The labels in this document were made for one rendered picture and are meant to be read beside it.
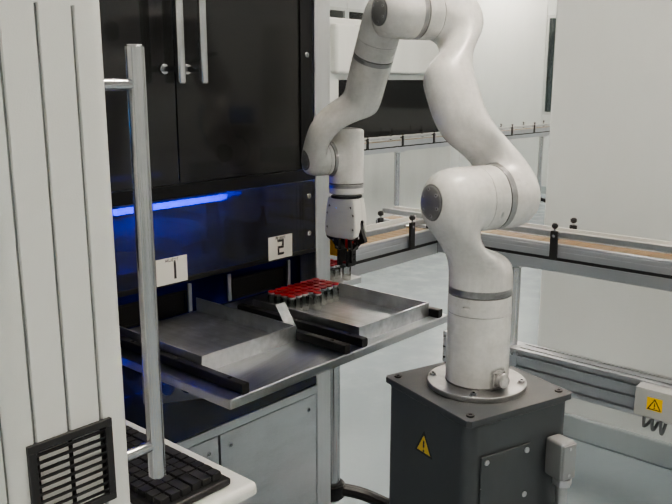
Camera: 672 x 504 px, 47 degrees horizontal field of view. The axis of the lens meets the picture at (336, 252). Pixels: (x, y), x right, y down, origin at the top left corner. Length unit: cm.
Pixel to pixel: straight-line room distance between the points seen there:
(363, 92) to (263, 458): 99
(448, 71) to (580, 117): 170
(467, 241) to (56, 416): 74
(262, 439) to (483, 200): 101
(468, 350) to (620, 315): 176
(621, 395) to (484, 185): 134
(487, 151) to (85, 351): 82
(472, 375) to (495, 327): 10
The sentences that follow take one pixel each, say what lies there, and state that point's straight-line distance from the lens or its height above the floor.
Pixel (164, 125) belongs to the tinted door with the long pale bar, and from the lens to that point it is 175.
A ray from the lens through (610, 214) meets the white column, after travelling 313.
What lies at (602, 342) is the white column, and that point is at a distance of 325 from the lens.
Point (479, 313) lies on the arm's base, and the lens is 145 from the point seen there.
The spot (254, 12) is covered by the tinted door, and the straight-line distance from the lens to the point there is 192.
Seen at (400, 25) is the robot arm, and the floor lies 154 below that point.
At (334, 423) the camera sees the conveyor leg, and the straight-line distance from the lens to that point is 256.
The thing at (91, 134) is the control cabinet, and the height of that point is 137.
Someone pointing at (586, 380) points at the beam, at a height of 50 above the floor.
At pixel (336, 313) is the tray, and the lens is 190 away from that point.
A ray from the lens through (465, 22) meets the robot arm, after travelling 158.
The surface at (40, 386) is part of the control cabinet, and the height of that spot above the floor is 108.
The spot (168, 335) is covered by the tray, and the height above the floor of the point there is 88.
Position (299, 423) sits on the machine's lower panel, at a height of 51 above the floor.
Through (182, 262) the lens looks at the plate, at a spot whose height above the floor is 103.
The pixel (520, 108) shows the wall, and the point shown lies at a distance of 1068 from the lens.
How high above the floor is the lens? 143
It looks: 12 degrees down
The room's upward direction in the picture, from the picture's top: straight up
